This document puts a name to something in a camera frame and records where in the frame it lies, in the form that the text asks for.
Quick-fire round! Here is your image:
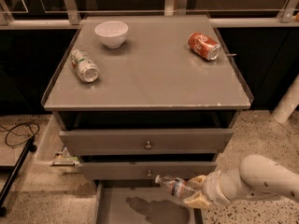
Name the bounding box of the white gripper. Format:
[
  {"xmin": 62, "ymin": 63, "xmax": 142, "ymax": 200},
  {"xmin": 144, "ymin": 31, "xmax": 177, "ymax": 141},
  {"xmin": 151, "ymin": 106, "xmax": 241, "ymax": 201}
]
[{"xmin": 183, "ymin": 171, "xmax": 230, "ymax": 209}]

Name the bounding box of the clear plastic water bottle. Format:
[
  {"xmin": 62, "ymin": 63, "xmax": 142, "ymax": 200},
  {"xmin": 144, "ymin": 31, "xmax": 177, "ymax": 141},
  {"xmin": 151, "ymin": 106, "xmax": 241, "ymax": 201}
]
[{"xmin": 155, "ymin": 175, "xmax": 197, "ymax": 200}]

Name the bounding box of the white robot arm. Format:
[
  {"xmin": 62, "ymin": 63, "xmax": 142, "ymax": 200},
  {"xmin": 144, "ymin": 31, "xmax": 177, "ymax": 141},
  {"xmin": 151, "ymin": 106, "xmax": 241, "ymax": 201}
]
[{"xmin": 183, "ymin": 155, "xmax": 299, "ymax": 209}]

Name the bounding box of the grey bottom drawer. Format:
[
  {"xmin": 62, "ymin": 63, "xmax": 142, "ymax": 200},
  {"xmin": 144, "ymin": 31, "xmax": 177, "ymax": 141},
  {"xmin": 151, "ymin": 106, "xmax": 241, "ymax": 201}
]
[{"xmin": 94, "ymin": 181, "xmax": 204, "ymax": 224}]

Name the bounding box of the grey drawer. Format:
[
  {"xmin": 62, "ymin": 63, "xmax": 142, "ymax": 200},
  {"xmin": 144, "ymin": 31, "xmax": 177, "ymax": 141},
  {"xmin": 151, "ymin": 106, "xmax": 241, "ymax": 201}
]
[
  {"xmin": 79, "ymin": 161, "xmax": 217, "ymax": 180},
  {"xmin": 94, "ymin": 181, "xmax": 204, "ymax": 224},
  {"xmin": 59, "ymin": 128, "xmax": 233, "ymax": 156}
]

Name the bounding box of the grey top drawer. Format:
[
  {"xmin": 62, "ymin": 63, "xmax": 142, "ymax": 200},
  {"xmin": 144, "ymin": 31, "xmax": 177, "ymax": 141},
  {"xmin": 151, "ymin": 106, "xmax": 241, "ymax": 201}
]
[{"xmin": 59, "ymin": 128, "xmax": 233, "ymax": 156}]

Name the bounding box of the grey middle drawer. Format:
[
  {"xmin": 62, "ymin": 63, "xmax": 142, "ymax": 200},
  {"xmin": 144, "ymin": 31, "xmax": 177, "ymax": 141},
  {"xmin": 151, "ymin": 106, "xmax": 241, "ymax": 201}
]
[{"xmin": 79, "ymin": 161, "xmax": 217, "ymax": 180}]

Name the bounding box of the grey drawer cabinet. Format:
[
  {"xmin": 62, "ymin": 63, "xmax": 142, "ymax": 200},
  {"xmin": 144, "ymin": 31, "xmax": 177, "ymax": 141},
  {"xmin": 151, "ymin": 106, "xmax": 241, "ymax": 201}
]
[{"xmin": 42, "ymin": 15, "xmax": 253, "ymax": 167}]

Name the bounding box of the red soda can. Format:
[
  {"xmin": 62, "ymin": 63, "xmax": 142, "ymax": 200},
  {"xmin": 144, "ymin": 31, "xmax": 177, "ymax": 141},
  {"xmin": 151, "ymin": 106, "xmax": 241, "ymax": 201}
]
[{"xmin": 188, "ymin": 32, "xmax": 221, "ymax": 61}]

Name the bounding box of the clear plastic storage bin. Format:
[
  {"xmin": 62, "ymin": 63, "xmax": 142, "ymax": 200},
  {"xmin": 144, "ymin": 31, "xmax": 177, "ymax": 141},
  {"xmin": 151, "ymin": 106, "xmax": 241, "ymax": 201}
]
[{"xmin": 36, "ymin": 116, "xmax": 80, "ymax": 174}]

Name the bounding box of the white ceramic bowl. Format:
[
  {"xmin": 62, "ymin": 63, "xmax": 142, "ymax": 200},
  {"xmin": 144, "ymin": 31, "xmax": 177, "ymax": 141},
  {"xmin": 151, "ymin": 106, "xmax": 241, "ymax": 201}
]
[{"xmin": 94, "ymin": 21, "xmax": 129, "ymax": 49}]

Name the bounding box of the black rolling stand base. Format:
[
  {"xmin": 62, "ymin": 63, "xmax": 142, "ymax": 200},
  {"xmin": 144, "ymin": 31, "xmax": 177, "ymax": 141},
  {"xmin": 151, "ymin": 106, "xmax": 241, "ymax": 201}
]
[{"xmin": 0, "ymin": 137, "xmax": 37, "ymax": 217}]

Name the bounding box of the white cylindrical post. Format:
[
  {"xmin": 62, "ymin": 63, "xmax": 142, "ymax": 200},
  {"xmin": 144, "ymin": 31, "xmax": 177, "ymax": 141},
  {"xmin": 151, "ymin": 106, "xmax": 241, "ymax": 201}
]
[{"xmin": 273, "ymin": 75, "xmax": 299, "ymax": 123}]

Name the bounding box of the black cable on floor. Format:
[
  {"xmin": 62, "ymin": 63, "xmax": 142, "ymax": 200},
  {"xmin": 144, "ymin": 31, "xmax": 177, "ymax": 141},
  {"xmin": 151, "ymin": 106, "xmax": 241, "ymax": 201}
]
[{"xmin": 0, "ymin": 120, "xmax": 41, "ymax": 148}]

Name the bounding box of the metal window railing frame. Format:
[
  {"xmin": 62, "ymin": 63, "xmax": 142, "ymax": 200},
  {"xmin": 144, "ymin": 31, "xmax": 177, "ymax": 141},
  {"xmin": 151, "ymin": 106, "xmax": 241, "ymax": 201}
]
[{"xmin": 1, "ymin": 0, "xmax": 299, "ymax": 25}]

